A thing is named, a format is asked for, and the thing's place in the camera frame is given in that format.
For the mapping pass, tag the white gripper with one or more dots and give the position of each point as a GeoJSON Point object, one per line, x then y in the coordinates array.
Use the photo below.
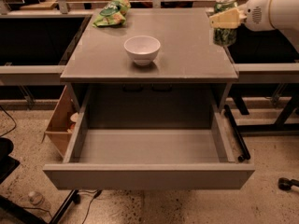
{"type": "Point", "coordinates": [256, 14]}

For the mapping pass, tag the green soda can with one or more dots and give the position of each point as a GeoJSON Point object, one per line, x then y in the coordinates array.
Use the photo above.
{"type": "Point", "coordinates": [224, 37]}

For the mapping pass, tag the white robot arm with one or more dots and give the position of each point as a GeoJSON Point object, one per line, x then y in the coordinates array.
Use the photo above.
{"type": "Point", "coordinates": [284, 14]}

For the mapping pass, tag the grey open top drawer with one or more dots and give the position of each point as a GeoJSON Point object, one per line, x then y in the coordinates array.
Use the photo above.
{"type": "Point", "coordinates": [149, 140]}

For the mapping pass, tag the grey cabinet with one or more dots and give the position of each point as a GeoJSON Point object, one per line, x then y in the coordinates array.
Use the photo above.
{"type": "Point", "coordinates": [160, 70]}

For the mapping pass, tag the white bowl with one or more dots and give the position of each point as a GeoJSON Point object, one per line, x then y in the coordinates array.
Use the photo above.
{"type": "Point", "coordinates": [142, 49]}

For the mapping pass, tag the green chip bag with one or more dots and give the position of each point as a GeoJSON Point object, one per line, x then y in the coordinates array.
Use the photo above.
{"type": "Point", "coordinates": [113, 14]}

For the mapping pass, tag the black caster wheel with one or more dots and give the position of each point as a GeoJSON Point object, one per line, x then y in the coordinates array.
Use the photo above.
{"type": "Point", "coordinates": [286, 184]}

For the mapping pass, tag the cardboard box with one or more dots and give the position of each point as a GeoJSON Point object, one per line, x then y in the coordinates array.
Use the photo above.
{"type": "Point", "coordinates": [60, 127]}

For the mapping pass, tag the clear plastic bottle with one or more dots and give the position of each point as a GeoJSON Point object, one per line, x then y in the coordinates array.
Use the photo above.
{"type": "Point", "coordinates": [36, 201]}

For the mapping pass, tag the black chair base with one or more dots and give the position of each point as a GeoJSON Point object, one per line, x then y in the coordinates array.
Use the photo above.
{"type": "Point", "coordinates": [15, 188]}

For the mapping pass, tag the black drawer rail bar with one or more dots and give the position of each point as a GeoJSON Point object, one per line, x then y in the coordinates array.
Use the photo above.
{"type": "Point", "coordinates": [245, 155]}

